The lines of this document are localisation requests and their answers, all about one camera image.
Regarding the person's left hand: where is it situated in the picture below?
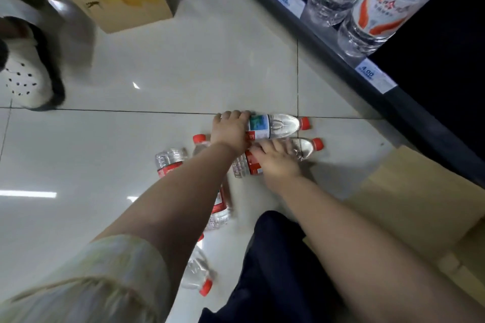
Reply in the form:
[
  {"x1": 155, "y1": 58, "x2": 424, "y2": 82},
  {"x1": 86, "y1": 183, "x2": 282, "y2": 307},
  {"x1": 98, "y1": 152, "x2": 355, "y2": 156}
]
[{"x1": 210, "y1": 110, "x2": 254, "y2": 157}]

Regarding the person's right hand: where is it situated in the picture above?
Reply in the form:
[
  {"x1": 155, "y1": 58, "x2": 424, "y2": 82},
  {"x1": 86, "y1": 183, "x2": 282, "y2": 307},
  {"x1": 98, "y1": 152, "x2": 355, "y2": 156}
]
[{"x1": 248, "y1": 138, "x2": 305, "y2": 195}]

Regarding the brown cardboard box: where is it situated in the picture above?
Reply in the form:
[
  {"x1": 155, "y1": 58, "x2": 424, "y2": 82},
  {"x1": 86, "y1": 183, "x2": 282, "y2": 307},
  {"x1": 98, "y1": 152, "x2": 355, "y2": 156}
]
[{"x1": 303, "y1": 144, "x2": 485, "y2": 306}]

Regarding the black metal shelf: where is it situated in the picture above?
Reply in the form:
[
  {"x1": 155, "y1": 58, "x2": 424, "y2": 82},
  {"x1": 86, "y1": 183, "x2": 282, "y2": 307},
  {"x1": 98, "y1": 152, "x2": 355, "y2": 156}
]
[{"x1": 212, "y1": 0, "x2": 485, "y2": 187}]

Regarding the person's left forearm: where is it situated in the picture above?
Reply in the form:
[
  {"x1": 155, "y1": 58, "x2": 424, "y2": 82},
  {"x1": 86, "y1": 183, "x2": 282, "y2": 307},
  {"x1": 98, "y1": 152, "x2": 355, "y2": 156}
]
[{"x1": 92, "y1": 143, "x2": 247, "y2": 297}]

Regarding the person's right forearm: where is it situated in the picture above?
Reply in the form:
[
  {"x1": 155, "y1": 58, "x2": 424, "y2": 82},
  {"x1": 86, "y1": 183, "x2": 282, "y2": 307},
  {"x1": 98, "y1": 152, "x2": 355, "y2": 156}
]
[{"x1": 282, "y1": 177, "x2": 485, "y2": 323}]

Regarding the person's left leg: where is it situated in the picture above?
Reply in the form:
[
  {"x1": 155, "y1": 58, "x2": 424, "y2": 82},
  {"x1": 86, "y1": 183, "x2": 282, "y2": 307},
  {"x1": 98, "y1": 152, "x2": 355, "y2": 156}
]
[{"x1": 199, "y1": 211, "x2": 342, "y2": 323}]

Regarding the large bottles group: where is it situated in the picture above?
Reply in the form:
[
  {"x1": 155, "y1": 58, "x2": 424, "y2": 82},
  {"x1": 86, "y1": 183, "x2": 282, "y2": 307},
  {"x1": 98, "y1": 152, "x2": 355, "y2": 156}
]
[{"x1": 242, "y1": 0, "x2": 474, "y2": 59}]

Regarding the person's pale shirt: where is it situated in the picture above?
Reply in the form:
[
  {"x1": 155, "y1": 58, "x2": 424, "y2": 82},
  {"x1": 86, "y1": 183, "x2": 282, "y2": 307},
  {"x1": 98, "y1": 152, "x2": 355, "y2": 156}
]
[{"x1": 0, "y1": 235, "x2": 173, "y2": 323}]

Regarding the blue-edged white price tag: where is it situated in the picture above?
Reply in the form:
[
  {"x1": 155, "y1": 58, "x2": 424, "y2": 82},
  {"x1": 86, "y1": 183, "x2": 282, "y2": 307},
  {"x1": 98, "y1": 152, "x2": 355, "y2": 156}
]
[
  {"x1": 354, "y1": 58, "x2": 398, "y2": 94},
  {"x1": 274, "y1": 0, "x2": 306, "y2": 19}
]

